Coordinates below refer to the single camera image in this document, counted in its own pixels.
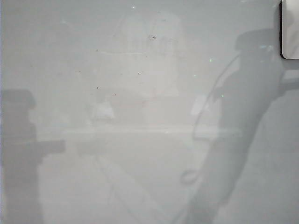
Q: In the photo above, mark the white glossy whiteboard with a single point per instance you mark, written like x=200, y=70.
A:
x=140, y=116

